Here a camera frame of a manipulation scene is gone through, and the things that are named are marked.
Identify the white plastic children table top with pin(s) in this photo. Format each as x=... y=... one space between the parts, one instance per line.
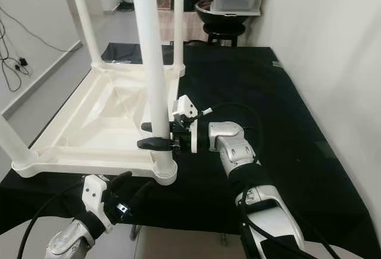
x=83 y=140

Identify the grey metal table leg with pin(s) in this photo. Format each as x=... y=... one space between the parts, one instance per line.
x=223 y=239
x=135 y=231

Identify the black tablecloth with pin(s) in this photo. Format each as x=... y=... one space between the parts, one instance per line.
x=274 y=104

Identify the beige cloth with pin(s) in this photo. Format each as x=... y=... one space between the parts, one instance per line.
x=191 y=27

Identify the black round stool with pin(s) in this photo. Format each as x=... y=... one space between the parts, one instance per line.
x=223 y=31

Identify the small grey tape piece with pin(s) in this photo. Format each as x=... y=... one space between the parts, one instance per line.
x=276 y=64

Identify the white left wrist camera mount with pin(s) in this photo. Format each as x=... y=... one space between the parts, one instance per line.
x=94 y=198

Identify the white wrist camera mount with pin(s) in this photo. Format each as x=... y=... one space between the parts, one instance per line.
x=183 y=109
x=94 y=198

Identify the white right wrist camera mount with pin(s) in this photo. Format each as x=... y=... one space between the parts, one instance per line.
x=183 y=109

